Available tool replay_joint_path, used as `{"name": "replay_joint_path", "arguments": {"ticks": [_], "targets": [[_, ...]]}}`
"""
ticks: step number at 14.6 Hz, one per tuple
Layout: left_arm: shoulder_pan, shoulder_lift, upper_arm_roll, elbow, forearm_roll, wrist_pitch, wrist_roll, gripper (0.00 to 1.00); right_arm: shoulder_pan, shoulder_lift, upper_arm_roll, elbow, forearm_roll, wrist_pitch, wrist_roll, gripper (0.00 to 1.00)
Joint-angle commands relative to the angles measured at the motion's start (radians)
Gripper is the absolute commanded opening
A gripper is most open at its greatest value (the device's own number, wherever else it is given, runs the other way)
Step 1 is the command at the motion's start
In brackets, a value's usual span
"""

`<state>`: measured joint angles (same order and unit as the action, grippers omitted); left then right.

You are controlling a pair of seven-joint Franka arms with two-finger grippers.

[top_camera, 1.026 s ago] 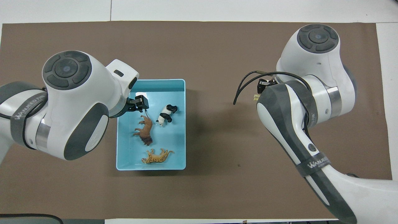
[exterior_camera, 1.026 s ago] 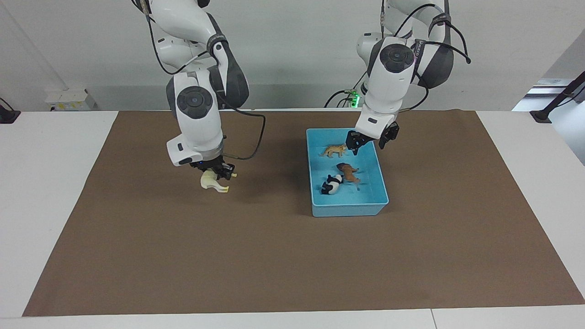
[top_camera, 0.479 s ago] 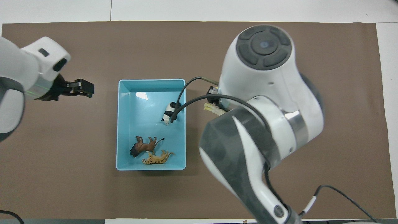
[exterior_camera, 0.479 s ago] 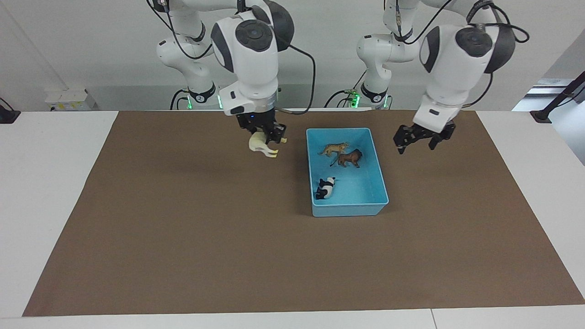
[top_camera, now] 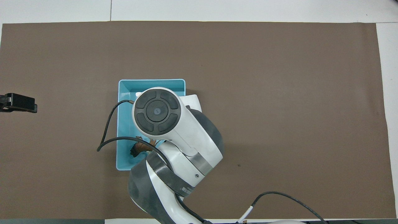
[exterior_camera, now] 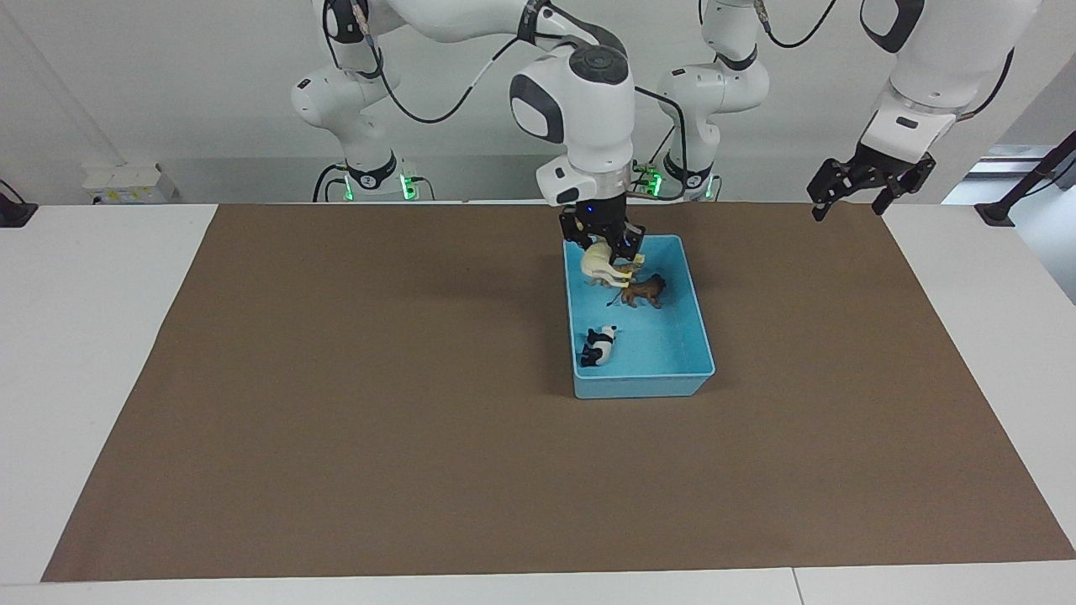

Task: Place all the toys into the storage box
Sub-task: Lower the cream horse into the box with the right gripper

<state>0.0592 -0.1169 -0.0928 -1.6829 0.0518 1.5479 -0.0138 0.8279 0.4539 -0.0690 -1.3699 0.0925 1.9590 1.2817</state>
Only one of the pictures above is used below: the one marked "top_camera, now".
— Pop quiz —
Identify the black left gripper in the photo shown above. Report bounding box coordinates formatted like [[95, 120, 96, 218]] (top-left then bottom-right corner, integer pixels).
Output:
[[0, 93, 38, 114]]

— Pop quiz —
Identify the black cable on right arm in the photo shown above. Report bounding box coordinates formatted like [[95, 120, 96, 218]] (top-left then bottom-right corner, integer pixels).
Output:
[[97, 100, 207, 224]]

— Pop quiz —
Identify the brown lion toy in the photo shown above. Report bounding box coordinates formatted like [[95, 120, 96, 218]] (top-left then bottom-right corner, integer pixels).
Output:
[[130, 136, 158, 158]]

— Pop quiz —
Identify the light blue storage box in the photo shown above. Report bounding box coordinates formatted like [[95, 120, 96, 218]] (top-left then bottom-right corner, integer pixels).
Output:
[[116, 79, 186, 171]]

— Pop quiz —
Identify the black cable with white tape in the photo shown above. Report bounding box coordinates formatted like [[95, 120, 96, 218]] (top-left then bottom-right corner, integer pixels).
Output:
[[238, 191, 327, 224]]

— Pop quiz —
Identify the brown table mat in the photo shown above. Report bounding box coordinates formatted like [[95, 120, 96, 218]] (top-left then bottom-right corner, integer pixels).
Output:
[[0, 21, 397, 220]]

